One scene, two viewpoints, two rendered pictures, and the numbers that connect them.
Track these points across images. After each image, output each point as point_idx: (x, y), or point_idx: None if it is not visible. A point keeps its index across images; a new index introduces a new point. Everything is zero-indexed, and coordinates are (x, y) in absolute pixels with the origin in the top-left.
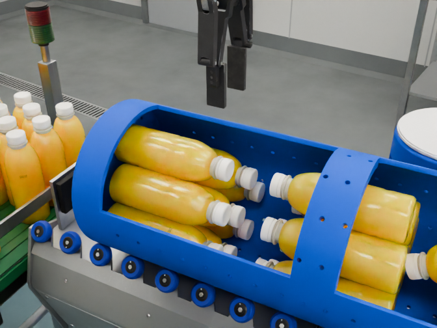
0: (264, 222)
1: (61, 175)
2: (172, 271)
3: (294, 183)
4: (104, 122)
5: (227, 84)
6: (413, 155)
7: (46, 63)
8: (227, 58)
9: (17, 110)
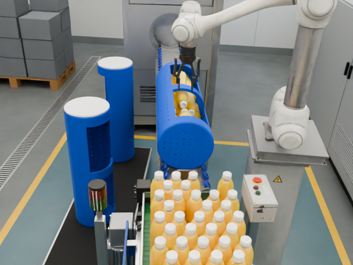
0: (193, 110)
1: (191, 169)
2: None
3: (186, 99)
4: (197, 121)
5: (179, 89)
6: (104, 114)
7: (103, 216)
8: (179, 81)
9: (164, 199)
